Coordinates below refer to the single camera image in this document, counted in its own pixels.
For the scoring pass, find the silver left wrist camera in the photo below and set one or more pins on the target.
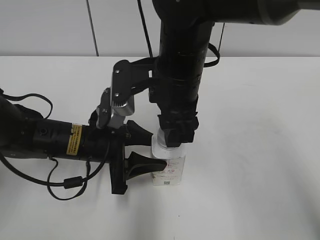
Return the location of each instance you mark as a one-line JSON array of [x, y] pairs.
[[112, 112]]

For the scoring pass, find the white yili changqing bottle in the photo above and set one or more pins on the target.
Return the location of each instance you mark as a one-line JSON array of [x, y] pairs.
[[175, 159]]

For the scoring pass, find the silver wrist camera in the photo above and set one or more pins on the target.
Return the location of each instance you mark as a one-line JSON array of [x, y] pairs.
[[129, 79], [112, 112]]

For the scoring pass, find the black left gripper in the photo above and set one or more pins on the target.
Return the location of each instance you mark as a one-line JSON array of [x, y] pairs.
[[106, 145]]

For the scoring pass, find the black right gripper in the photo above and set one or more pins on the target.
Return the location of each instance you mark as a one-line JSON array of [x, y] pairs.
[[176, 124]]

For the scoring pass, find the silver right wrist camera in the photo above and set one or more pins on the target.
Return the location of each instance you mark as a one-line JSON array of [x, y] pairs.
[[129, 79]]

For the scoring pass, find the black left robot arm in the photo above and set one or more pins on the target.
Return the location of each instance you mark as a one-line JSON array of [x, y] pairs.
[[26, 134]]

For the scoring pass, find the white bottle cap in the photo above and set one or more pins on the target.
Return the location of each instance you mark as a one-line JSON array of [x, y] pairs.
[[161, 141]]

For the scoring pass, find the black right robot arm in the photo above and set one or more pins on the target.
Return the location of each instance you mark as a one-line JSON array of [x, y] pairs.
[[186, 28]]

